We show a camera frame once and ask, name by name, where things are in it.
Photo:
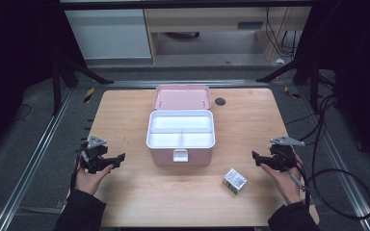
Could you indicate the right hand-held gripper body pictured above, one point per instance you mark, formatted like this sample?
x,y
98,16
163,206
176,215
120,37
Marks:
x,y
282,159

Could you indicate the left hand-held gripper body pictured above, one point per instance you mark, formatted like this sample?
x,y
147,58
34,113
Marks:
x,y
93,157

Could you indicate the small white green carton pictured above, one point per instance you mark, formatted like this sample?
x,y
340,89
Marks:
x,y
234,180

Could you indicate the white divided tray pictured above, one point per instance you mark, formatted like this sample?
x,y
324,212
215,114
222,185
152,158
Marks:
x,y
179,123

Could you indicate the pink storage box with lid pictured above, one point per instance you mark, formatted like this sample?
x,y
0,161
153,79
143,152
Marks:
x,y
181,97

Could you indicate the person's left hand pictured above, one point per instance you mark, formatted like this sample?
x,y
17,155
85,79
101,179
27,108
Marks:
x,y
88,182

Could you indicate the person's right hand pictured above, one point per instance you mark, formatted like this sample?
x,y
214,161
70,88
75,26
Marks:
x,y
287,186

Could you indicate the yellow black tape strip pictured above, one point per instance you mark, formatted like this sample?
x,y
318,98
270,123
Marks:
x,y
89,95
291,93

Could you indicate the round dark table grommet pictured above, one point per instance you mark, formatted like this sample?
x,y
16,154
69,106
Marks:
x,y
220,101

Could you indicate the black metal stand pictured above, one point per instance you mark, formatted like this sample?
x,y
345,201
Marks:
x,y
56,86
314,89

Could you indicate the small white scrap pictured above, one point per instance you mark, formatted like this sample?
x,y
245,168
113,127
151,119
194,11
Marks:
x,y
280,60

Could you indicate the white cabinet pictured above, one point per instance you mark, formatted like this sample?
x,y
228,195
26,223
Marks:
x,y
109,33

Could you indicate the light wooden desk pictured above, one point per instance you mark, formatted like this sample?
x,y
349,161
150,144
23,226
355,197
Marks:
x,y
205,19

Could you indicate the long metal floor rail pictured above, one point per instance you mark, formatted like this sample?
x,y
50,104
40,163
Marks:
x,y
343,179
29,173

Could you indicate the metal cross rail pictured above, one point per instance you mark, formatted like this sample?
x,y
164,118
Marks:
x,y
135,84

